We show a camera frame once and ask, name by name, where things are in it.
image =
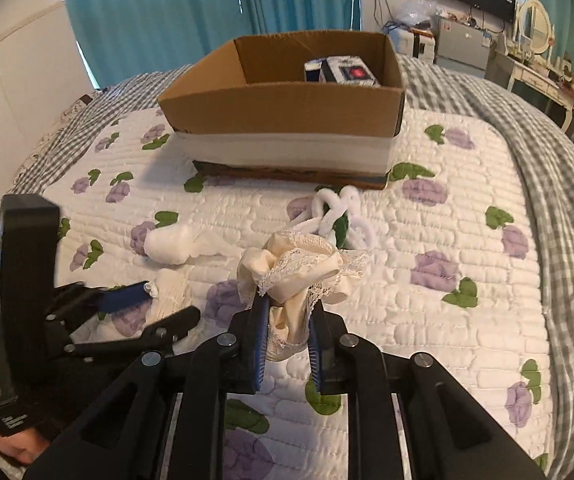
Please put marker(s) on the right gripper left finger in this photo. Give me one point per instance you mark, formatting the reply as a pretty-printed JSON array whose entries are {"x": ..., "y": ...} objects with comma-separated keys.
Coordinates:
[{"x": 163, "y": 418}]

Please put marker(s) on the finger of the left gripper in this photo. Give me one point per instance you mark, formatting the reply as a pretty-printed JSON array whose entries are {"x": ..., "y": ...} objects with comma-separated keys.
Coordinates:
[
  {"x": 117, "y": 297},
  {"x": 158, "y": 337}
]

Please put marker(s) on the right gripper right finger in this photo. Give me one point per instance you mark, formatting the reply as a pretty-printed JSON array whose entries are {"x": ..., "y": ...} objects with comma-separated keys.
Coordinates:
[{"x": 408, "y": 417}]

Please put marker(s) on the cream lace cloth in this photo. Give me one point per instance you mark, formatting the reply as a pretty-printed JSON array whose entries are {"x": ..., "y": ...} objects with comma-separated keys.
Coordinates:
[{"x": 295, "y": 270}]

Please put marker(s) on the person's left hand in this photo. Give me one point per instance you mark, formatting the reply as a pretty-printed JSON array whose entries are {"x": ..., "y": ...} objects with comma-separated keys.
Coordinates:
[{"x": 24, "y": 447}]

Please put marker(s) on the white rolled sock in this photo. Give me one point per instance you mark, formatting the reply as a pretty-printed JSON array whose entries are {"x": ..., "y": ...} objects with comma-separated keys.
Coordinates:
[{"x": 175, "y": 245}]

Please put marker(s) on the white floral quilted mat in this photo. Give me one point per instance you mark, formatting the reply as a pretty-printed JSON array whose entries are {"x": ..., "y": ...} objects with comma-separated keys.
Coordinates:
[{"x": 453, "y": 267}]

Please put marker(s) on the patterned pillow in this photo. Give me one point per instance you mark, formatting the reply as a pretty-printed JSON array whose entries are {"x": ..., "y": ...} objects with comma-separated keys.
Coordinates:
[{"x": 54, "y": 132}]

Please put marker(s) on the grey checked bed cover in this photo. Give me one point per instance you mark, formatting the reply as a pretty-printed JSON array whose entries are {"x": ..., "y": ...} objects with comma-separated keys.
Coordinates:
[{"x": 542, "y": 153}]

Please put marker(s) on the teal curtain left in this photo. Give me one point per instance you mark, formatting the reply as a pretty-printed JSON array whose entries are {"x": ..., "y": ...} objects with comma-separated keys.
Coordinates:
[{"x": 123, "y": 38}]

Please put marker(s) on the open cardboard box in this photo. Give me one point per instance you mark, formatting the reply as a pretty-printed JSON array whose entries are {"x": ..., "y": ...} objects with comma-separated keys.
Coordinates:
[{"x": 246, "y": 110}]

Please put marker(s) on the white dressing table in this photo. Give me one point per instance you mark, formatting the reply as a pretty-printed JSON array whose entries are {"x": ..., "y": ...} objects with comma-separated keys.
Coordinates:
[{"x": 555, "y": 96}]

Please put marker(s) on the grey mini fridge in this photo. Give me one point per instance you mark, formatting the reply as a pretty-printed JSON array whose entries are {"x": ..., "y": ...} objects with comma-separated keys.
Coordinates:
[{"x": 461, "y": 46}]

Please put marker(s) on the white suitcase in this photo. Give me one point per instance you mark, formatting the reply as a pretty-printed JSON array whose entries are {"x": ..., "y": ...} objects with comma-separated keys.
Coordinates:
[{"x": 413, "y": 42}]

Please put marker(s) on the white oval vanity mirror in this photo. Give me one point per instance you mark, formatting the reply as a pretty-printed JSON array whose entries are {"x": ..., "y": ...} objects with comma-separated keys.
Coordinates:
[{"x": 535, "y": 31}]

